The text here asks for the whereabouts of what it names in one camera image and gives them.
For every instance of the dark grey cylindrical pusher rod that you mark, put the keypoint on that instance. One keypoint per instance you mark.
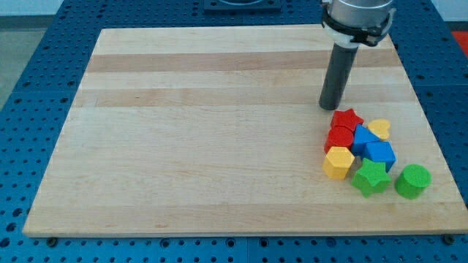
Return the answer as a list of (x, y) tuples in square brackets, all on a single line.
[(336, 77)]

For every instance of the red star block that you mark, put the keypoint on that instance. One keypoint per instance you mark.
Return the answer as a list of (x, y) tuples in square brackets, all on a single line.
[(347, 119)]

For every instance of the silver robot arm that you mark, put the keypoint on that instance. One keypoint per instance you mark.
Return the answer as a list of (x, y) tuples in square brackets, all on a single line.
[(350, 24)]

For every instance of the blue triangle block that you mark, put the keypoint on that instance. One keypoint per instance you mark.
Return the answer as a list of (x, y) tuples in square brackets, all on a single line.
[(362, 136)]

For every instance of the green star block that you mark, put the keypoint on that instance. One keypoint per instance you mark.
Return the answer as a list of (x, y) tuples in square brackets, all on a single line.
[(371, 178)]

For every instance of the red cylinder block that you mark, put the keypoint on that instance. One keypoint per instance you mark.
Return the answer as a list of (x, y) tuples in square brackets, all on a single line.
[(339, 136)]

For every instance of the yellow heart block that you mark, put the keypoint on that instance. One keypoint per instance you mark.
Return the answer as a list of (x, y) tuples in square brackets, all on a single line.
[(381, 128)]

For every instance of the blue cube block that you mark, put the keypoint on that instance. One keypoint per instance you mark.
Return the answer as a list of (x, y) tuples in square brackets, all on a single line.
[(380, 152)]

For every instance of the yellow hexagon block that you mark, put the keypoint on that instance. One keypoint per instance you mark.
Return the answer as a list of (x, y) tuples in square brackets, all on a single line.
[(337, 162)]

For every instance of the green cylinder block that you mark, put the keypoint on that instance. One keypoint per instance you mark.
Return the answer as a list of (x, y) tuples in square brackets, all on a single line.
[(413, 181)]

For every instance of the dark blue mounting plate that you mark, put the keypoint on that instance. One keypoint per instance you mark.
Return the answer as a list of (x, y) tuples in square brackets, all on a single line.
[(241, 5)]

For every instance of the wooden board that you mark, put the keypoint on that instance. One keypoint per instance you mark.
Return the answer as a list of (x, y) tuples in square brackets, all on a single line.
[(217, 131)]

